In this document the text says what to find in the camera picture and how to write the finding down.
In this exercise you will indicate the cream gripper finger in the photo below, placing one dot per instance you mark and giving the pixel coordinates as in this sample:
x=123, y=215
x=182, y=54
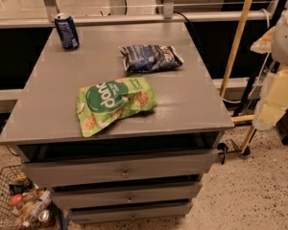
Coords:
x=273, y=101

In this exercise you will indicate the green snack bag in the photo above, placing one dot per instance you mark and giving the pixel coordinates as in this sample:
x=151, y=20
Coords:
x=98, y=106

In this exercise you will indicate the grey drawer cabinet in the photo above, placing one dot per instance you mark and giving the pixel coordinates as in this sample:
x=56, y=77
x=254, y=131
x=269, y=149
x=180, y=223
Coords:
x=73, y=139

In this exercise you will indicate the grey metal railing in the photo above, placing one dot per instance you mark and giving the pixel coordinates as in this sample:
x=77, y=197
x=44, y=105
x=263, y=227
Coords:
x=41, y=13

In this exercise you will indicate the grey drawer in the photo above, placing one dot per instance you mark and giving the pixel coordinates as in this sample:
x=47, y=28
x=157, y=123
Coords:
x=120, y=168
x=126, y=195
x=135, y=212

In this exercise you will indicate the silver can in basket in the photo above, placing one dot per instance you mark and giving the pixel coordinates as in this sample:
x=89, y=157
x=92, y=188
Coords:
x=46, y=218

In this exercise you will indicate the black wire basket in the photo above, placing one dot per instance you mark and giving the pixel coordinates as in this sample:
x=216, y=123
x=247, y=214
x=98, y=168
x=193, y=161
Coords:
x=21, y=201

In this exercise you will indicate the yellow wooden frame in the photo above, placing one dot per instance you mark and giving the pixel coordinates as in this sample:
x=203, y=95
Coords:
x=235, y=45

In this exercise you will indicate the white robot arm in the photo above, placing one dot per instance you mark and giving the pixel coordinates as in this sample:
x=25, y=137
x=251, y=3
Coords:
x=275, y=41

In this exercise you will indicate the blue chip bag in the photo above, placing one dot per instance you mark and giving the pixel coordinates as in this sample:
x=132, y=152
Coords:
x=150, y=58

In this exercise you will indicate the top grey drawer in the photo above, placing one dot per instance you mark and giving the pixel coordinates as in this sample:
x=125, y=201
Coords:
x=120, y=168

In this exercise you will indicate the middle grey drawer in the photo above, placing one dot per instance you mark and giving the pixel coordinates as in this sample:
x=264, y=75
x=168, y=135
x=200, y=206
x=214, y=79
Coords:
x=126, y=195

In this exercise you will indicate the bottom grey drawer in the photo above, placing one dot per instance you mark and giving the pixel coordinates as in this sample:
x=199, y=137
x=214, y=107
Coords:
x=135, y=212

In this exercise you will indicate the blue soda can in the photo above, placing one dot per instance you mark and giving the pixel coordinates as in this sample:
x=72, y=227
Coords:
x=67, y=31

